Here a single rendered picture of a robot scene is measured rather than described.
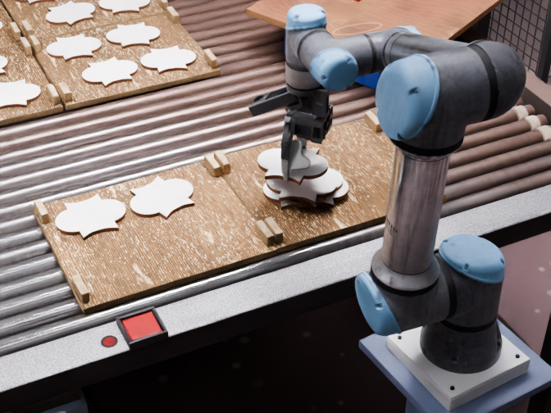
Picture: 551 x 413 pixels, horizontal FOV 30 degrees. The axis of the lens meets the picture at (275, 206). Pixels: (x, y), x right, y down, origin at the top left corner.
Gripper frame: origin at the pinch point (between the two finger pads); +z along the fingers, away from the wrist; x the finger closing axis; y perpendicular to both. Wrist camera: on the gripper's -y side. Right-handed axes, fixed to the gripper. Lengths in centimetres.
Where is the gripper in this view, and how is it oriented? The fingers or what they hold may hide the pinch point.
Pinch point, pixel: (292, 163)
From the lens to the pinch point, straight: 213.4
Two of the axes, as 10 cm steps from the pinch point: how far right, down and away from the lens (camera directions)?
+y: 9.4, 2.1, -2.6
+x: 3.4, -5.7, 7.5
